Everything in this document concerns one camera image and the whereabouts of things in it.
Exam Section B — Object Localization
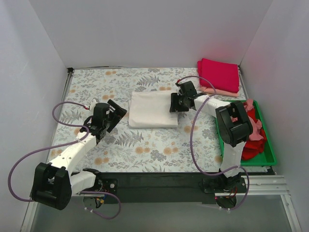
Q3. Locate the white Coca-Cola t-shirt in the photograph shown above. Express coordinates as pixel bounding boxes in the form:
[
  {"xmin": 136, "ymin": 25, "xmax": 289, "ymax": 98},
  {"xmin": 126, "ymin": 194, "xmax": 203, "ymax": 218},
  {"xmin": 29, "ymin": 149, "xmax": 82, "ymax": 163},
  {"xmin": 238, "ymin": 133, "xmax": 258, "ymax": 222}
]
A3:
[{"xmin": 128, "ymin": 90, "xmax": 178, "ymax": 129}]

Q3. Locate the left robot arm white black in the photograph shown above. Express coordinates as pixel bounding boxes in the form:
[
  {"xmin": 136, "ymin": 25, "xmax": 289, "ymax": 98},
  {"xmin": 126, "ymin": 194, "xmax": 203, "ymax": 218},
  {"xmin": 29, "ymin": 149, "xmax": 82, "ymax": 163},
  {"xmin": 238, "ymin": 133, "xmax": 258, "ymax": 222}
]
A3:
[{"xmin": 31, "ymin": 100, "xmax": 127, "ymax": 210}]

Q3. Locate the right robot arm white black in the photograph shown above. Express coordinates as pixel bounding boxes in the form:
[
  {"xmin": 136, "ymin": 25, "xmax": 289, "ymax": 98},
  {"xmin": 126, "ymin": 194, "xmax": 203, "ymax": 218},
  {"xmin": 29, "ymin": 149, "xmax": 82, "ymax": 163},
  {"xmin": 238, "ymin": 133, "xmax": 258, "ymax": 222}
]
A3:
[{"xmin": 169, "ymin": 81, "xmax": 253, "ymax": 192}]

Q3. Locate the folded light pink t-shirt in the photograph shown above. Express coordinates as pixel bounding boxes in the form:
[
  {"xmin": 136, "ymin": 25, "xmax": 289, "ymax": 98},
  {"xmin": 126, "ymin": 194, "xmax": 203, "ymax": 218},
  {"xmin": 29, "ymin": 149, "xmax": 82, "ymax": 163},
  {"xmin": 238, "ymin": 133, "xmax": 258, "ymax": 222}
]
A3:
[{"xmin": 199, "ymin": 86, "xmax": 239, "ymax": 98}]

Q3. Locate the folded magenta t-shirt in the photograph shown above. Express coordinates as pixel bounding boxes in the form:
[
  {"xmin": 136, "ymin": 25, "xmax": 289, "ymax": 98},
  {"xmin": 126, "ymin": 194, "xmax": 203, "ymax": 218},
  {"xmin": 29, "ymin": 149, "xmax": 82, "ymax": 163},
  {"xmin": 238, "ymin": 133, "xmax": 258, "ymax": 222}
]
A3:
[{"xmin": 197, "ymin": 58, "xmax": 239, "ymax": 93}]

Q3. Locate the crumpled pink t-shirt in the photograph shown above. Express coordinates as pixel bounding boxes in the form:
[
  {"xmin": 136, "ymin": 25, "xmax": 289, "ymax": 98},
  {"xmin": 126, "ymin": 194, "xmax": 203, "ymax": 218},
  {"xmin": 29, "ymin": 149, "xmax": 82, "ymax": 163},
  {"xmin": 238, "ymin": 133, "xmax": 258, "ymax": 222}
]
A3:
[{"xmin": 244, "ymin": 99, "xmax": 263, "ymax": 141}]

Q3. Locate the crumpled red t-shirt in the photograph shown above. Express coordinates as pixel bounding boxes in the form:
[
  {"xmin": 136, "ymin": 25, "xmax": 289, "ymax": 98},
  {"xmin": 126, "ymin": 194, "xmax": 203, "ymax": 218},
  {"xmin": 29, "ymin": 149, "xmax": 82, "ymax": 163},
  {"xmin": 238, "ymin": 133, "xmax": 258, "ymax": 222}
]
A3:
[{"xmin": 241, "ymin": 108, "xmax": 268, "ymax": 160}]

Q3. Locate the green plastic tray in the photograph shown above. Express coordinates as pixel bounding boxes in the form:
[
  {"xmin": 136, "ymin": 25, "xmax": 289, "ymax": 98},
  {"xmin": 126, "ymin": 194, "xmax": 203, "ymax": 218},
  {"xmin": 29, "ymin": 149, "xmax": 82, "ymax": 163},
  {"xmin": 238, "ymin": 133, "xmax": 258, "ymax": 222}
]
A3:
[{"xmin": 216, "ymin": 99, "xmax": 278, "ymax": 167}]

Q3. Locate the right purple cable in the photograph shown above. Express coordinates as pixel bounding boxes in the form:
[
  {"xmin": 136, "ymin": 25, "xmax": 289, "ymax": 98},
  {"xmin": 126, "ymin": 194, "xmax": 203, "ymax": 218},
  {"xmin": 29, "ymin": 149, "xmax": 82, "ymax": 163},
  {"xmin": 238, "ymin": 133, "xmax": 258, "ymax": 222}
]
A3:
[{"xmin": 176, "ymin": 75, "xmax": 249, "ymax": 211}]

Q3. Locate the purple cable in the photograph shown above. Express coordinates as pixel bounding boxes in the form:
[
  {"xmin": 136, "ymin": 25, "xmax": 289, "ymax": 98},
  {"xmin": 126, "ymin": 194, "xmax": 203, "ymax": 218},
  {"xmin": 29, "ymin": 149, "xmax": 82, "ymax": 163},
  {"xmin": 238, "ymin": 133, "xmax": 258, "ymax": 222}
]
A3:
[
  {"xmin": 176, "ymin": 75, "xmax": 249, "ymax": 211},
  {"xmin": 7, "ymin": 101, "xmax": 122, "ymax": 220}
]

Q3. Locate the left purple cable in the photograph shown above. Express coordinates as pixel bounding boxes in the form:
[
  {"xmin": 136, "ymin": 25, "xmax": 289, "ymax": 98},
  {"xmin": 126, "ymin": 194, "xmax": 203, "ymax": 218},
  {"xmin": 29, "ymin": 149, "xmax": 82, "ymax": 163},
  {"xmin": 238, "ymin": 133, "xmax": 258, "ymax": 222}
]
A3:
[{"xmin": 7, "ymin": 101, "xmax": 122, "ymax": 220}]

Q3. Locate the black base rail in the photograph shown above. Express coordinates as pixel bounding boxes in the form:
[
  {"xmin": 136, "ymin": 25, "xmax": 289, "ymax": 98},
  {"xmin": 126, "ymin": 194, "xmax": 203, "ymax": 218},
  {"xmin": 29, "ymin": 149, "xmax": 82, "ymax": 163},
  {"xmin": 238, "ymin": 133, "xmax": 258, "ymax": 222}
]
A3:
[{"xmin": 82, "ymin": 173, "xmax": 246, "ymax": 204}]

